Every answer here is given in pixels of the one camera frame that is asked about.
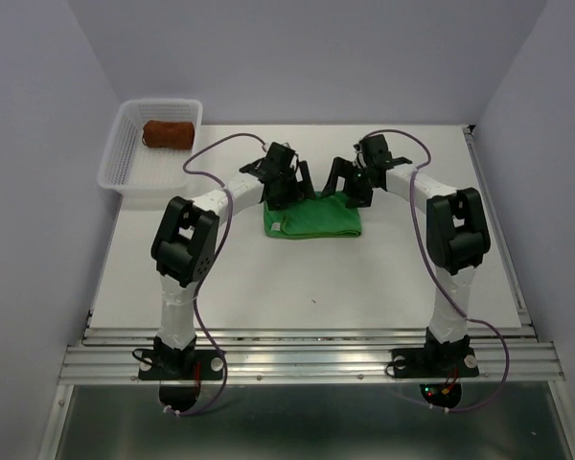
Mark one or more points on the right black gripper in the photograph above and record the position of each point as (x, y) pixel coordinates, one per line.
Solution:
(339, 167)

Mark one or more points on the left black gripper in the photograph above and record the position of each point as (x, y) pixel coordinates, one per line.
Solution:
(280, 202)

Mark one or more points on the green microfiber towel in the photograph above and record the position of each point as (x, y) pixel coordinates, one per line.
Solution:
(319, 218)

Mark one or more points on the brown microfiber towel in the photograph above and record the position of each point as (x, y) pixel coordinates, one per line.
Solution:
(168, 135)

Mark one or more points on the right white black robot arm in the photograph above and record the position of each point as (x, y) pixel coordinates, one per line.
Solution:
(450, 226)

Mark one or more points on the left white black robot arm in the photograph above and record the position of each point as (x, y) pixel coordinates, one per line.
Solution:
(186, 243)

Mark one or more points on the white perforated plastic basket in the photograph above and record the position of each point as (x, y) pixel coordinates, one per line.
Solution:
(131, 168)

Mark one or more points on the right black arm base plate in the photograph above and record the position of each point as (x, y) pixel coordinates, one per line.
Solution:
(416, 363)

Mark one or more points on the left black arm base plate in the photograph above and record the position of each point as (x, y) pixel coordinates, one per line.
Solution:
(195, 365)

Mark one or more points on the aluminium extrusion rail frame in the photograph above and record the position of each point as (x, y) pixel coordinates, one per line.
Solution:
(316, 394)

